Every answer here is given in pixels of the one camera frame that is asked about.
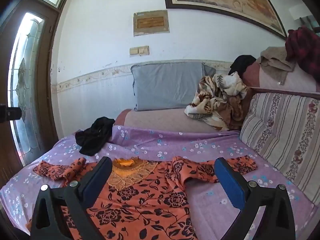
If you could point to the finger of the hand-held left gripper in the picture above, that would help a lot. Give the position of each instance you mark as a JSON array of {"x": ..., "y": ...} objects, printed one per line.
[{"x": 11, "y": 113}]

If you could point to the beige towel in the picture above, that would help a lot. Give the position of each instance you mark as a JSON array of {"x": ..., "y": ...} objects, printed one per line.
[{"x": 275, "y": 57}]

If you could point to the purple floral bedsheet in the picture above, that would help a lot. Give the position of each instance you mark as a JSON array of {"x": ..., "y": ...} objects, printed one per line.
[{"x": 175, "y": 142}]

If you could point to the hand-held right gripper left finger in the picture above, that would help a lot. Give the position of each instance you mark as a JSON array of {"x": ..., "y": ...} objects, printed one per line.
[{"x": 93, "y": 183}]

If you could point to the striped floral cushion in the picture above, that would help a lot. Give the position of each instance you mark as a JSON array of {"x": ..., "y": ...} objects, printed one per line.
[{"x": 282, "y": 130}]

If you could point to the beige leaf print blanket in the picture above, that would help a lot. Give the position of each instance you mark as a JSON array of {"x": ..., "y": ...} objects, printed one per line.
[{"x": 212, "y": 97}]

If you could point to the grey pillow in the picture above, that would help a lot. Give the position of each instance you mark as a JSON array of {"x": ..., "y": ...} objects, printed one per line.
[{"x": 165, "y": 85}]

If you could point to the pink beige sofa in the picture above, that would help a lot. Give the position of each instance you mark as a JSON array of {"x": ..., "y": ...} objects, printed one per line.
[{"x": 155, "y": 120}]

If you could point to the red plaid cloth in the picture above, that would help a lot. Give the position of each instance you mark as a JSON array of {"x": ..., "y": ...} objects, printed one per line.
[{"x": 305, "y": 50}]

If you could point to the black garment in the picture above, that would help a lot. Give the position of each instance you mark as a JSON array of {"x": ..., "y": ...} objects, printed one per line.
[{"x": 242, "y": 63}]

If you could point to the orange black floral shirt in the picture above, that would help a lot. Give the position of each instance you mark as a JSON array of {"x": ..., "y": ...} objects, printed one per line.
[{"x": 150, "y": 205}]

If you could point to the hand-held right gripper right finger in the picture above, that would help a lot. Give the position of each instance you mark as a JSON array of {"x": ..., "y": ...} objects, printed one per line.
[{"x": 230, "y": 183}]

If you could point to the framed wall plaque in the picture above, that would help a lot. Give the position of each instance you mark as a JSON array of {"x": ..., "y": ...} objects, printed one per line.
[{"x": 151, "y": 23}]

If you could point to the beige light switch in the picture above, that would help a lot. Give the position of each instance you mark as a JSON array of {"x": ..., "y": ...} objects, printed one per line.
[{"x": 139, "y": 50}]

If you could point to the black cloth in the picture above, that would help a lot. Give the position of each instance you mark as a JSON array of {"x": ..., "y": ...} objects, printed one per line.
[{"x": 95, "y": 137}]

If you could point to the brown door with stained glass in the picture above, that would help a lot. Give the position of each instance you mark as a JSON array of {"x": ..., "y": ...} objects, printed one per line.
[{"x": 51, "y": 55}]

